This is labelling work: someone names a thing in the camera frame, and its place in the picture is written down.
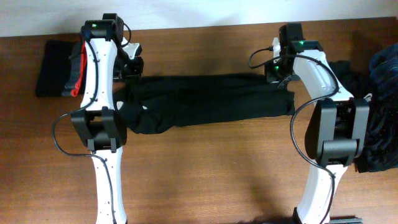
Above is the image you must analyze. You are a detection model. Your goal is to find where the black t-shirt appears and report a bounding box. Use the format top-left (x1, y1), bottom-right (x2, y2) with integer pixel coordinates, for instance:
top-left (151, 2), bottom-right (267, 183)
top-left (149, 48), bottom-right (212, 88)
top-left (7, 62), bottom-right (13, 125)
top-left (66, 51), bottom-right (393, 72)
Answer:
top-left (113, 73), bottom-right (295, 134)

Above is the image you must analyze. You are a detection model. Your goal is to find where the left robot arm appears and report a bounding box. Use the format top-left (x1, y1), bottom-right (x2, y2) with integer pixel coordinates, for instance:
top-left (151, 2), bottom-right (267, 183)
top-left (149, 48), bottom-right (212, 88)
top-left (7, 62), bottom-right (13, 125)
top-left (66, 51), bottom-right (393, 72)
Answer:
top-left (71, 13), bottom-right (144, 223)

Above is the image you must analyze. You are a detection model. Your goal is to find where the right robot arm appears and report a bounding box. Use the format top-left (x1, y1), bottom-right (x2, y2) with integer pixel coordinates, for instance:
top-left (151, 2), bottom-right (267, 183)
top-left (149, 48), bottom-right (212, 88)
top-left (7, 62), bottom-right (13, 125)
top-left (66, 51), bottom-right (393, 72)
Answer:
top-left (266, 23), bottom-right (369, 223)

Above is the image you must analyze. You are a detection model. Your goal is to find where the folded black garment red band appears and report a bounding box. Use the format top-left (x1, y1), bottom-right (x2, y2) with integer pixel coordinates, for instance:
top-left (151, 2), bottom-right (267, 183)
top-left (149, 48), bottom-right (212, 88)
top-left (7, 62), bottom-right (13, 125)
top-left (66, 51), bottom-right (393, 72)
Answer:
top-left (35, 40), bottom-right (87, 98)

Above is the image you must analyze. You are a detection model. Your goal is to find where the blue denim garment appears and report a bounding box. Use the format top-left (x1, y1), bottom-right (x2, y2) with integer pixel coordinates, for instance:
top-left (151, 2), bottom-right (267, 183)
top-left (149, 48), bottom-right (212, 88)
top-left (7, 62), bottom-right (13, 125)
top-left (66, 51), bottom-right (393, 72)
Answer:
top-left (369, 43), bottom-right (397, 99)

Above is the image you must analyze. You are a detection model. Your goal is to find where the black clothes pile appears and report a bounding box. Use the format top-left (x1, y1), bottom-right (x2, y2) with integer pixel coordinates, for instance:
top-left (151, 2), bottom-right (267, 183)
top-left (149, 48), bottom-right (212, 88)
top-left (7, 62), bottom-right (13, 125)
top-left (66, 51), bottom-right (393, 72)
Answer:
top-left (329, 60), bottom-right (398, 173)

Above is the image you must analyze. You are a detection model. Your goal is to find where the black right camera cable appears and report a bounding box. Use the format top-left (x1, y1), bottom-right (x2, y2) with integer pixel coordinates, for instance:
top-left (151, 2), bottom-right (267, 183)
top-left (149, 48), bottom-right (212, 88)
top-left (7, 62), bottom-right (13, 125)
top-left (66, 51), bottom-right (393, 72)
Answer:
top-left (248, 46), bottom-right (340, 224)

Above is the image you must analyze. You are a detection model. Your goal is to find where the black camera cable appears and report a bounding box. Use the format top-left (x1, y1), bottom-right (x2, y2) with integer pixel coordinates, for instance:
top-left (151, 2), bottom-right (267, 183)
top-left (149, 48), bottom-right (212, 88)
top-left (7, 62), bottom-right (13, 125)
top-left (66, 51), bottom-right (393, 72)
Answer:
top-left (248, 46), bottom-right (340, 224)
top-left (51, 21), bottom-right (133, 224)

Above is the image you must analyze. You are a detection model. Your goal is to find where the black left camera cable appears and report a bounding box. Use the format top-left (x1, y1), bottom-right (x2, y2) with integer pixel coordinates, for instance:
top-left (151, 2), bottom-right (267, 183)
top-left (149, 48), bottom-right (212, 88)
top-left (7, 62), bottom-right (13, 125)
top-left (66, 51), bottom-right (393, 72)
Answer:
top-left (51, 21), bottom-right (133, 224)

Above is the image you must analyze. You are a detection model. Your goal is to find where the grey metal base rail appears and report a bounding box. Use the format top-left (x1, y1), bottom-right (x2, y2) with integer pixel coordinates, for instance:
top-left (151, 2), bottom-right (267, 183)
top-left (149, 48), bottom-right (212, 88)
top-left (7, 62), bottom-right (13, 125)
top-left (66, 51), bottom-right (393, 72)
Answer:
top-left (329, 217), bottom-right (363, 224)

